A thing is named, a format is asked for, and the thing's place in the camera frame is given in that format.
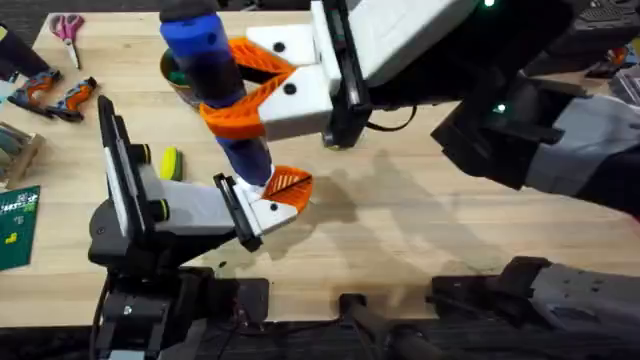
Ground left wrist black plate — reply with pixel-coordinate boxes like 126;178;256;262
97;94;147;241

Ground yellow green toy vegetable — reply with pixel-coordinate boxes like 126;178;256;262
159;145;184;183

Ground pink handled scissors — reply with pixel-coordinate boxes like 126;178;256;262
48;13;86;71

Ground black mount post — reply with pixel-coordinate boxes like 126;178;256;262
338;292;446;360

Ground brown cardboard box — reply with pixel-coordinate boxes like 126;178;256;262
0;121;46;190

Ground green board with blocks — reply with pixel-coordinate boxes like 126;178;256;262
0;184;42;272

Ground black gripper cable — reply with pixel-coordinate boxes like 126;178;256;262
366;104;419;134

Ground black rail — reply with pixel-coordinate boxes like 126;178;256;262
0;317;640;360

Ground orange blue hand tool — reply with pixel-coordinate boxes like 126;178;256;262
46;75;99;124
6;67;64;119

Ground blue electric screwdriver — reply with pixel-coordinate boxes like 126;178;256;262
158;0;275;187

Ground brown toy tub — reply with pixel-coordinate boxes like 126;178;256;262
158;47;206;109

